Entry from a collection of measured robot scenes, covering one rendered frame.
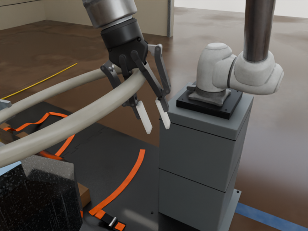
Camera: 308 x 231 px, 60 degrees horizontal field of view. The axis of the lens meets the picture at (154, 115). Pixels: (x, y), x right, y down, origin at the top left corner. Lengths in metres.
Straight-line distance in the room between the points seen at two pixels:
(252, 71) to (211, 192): 0.70
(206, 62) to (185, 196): 0.80
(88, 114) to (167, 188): 1.29
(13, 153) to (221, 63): 1.03
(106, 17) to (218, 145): 0.97
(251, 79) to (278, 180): 1.22
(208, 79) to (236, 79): 0.14
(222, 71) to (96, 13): 0.87
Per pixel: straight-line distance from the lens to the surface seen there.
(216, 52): 1.29
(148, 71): 0.53
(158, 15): 5.91
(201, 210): 1.67
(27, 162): 1.19
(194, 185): 1.56
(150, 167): 2.17
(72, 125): 0.42
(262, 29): 1.10
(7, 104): 0.86
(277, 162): 2.46
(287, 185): 2.28
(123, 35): 0.50
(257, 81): 1.24
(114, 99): 0.45
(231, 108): 1.34
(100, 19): 0.50
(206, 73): 1.31
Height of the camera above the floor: 1.47
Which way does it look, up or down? 31 degrees down
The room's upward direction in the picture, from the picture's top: straight up
